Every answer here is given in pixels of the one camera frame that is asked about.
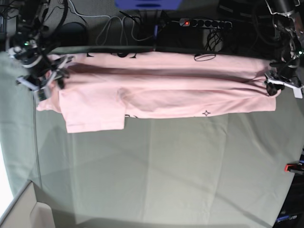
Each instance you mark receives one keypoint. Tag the black round stool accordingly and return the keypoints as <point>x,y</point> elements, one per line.
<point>73,34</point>

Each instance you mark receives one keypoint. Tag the blue box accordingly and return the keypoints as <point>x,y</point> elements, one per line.
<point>148,4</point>

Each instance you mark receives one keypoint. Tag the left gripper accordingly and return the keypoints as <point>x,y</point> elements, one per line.
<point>275,83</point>

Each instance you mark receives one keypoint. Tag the black power strip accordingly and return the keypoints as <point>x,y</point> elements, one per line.
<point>206,24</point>

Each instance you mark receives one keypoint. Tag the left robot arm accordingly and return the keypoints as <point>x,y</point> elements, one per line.
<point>283,72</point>

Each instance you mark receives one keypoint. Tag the green table cloth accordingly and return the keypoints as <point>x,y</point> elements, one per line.
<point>220,172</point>

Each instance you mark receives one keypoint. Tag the red black clamp right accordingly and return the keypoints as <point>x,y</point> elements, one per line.
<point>297,167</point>

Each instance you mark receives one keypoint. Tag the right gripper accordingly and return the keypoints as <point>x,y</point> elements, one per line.
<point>42,72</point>

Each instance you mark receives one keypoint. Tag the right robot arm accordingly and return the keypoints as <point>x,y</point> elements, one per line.
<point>29,47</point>

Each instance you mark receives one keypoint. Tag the pink t-shirt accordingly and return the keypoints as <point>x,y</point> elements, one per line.
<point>103,89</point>

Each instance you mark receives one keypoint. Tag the beige plastic bin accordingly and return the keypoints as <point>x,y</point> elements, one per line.
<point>25,211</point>

